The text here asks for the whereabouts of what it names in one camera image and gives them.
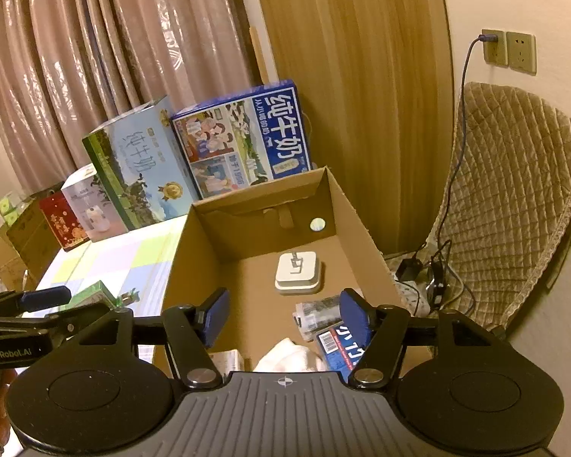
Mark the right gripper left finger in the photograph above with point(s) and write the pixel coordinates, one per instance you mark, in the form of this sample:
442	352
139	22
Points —
190	332

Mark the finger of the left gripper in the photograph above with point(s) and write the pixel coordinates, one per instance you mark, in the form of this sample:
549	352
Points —
67	322
14	304

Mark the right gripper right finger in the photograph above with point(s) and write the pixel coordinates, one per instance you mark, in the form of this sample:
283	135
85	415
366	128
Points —
380	333

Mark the green white medicine box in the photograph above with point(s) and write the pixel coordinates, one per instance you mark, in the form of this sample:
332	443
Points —
99	293

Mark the white cloth sock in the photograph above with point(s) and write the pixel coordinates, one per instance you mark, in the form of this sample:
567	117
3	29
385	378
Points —
286	356

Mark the silver white tin case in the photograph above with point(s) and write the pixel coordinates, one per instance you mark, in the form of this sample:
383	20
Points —
298	273

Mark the brown paper bag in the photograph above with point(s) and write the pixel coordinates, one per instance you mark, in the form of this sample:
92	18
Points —
27	247

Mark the blue barcode packet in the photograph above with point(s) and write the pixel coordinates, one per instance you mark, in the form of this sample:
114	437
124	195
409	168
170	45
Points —
339	349

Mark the checkered bed sheet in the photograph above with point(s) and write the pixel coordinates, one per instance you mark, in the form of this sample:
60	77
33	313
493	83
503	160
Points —
138	261

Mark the red gift box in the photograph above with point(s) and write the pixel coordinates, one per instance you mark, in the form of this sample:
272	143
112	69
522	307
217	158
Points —
62	221

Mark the white appliance box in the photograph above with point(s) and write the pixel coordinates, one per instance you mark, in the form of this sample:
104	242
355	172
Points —
91	205

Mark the brown cardboard box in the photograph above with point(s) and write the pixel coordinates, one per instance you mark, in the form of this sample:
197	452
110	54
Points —
235	240

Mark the green blue milk carton box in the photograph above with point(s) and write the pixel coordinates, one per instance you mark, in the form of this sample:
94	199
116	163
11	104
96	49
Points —
141	165

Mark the blue cartoon milk carton box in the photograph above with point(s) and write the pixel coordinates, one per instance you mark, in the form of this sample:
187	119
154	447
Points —
245	139

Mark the quilted beige chair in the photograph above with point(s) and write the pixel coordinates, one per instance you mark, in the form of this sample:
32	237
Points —
507	204

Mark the pink brown curtain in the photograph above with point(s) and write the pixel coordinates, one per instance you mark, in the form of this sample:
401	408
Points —
66	66

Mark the wooden wardrobe panel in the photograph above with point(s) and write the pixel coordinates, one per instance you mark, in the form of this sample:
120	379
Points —
375	81

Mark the wall power socket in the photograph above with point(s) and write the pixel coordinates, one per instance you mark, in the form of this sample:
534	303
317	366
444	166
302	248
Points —
494	47

